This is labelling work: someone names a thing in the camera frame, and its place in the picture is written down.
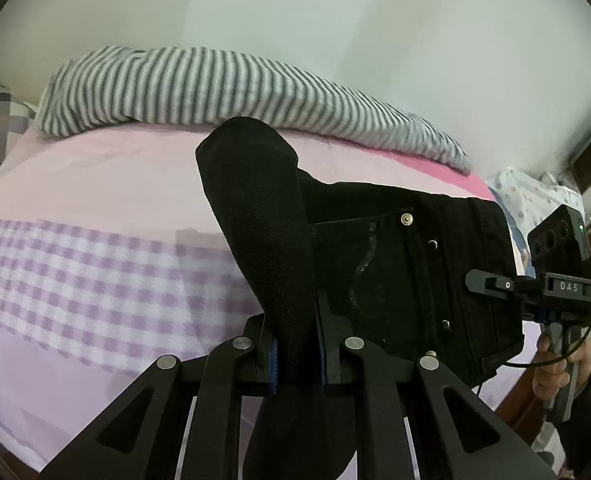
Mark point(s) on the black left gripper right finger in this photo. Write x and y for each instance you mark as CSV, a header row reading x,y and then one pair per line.
x,y
343,352

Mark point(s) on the grey white striped duvet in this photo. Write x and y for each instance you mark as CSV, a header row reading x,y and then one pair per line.
x,y
205,87

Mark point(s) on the pink purple plaid bedsheet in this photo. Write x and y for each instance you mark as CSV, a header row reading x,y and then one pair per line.
x,y
109,257

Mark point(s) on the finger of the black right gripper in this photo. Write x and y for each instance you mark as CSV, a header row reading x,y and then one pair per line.
x,y
495,282

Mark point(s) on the black camera box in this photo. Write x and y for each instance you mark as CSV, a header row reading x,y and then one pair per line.
x,y
560,244

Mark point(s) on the black pants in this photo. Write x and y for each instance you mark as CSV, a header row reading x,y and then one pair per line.
x,y
392,261

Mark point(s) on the right hand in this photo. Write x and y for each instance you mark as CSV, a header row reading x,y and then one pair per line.
x,y
549,379

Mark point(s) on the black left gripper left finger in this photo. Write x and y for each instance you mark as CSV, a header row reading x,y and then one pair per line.
x,y
259,366

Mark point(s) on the white patterned cloth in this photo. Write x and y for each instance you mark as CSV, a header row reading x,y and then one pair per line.
x,y
529,201

